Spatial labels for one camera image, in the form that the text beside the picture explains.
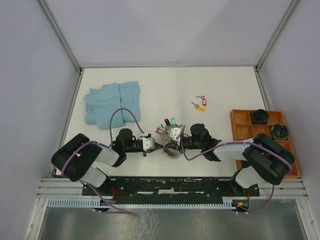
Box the metal key organizer blue handle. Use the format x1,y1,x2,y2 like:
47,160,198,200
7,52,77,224
156,124,181,160

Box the key yellow tag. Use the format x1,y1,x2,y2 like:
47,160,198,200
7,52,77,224
191,102,206,112

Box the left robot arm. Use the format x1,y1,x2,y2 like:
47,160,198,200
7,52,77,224
51,128,163,195

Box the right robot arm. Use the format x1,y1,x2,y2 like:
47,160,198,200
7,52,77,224
164,123,295,196

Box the green key tag on organizer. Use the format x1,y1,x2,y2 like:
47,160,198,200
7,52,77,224
170,117,176,126

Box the loose key red tag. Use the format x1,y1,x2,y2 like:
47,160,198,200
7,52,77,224
196,95,207,107

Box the orange compartment tray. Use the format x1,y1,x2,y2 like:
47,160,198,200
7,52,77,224
230,109,301,179

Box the light blue folded cloth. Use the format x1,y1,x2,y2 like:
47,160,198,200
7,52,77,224
83,81,141,130

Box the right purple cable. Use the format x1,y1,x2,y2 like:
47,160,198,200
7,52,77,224
176,124,293,215

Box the purple cable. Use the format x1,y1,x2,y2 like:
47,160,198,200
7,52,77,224
61,107,148,215
176,124,293,215

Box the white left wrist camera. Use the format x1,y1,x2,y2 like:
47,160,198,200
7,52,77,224
142,133,154,152

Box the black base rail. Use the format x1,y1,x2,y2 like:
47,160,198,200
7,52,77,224
95,176,260,200

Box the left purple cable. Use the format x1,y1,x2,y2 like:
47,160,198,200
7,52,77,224
61,107,148,215

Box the black coiled cable top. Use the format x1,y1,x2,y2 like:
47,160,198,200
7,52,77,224
250,109,270,125

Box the black green coiled cable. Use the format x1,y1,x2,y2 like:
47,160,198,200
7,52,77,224
269,123,290,141

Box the white slotted cable duct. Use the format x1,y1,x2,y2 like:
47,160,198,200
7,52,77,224
47,196,238,208

